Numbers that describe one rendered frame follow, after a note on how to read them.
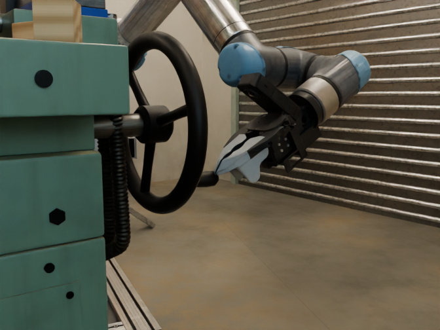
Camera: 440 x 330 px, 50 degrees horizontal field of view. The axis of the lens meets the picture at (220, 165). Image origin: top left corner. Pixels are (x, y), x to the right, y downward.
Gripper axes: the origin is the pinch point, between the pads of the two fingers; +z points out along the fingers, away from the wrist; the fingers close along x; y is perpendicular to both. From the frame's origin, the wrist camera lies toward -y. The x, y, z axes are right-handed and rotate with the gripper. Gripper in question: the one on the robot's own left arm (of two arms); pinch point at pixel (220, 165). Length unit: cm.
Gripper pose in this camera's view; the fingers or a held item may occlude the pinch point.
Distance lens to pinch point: 72.0
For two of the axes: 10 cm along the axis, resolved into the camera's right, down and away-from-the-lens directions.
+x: -5.9, -1.2, 8.0
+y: 4.0, 8.1, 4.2
